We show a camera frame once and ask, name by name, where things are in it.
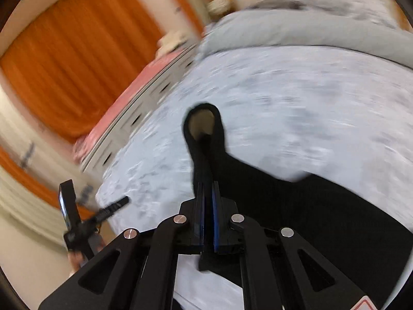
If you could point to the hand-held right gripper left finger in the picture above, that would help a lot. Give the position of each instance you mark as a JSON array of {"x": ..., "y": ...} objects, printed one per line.
[{"x": 193, "y": 226}]

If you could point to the bed with butterfly print sheet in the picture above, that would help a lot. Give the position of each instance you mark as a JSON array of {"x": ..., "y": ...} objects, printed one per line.
[{"x": 290, "y": 103}]

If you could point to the pink bench cushion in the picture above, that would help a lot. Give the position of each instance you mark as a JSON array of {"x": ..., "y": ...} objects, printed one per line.
[{"x": 129, "y": 97}]

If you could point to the black pants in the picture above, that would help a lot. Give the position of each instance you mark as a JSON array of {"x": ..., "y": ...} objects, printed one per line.
[{"x": 322, "y": 219}]

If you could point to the wide orange curtain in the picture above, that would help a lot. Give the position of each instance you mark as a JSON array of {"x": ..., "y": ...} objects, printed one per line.
[{"x": 71, "y": 55}]

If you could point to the person's left hand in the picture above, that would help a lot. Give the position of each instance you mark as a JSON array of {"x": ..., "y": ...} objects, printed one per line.
[{"x": 76, "y": 261}]

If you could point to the white flower bouquet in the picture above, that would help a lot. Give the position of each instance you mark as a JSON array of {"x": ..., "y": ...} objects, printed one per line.
[{"x": 219, "y": 3}]

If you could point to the white flower-shaped cushion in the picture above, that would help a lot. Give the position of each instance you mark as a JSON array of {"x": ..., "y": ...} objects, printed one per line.
[{"x": 172, "y": 42}]

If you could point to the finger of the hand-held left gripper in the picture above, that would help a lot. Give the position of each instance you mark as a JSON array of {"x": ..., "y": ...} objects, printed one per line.
[
  {"x": 109, "y": 210},
  {"x": 68, "y": 203}
]

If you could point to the narrow orange curtain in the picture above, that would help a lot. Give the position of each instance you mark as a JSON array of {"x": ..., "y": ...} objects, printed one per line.
[{"x": 180, "y": 3}]

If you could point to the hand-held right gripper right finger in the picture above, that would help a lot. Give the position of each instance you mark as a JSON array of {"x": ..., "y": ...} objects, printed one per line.
[{"x": 216, "y": 229}]

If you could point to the white drawer bench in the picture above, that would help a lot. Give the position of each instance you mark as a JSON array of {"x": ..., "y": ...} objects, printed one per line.
[{"x": 142, "y": 111}]

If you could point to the grey duvet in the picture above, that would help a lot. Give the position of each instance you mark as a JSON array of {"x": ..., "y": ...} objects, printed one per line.
[{"x": 274, "y": 29}]

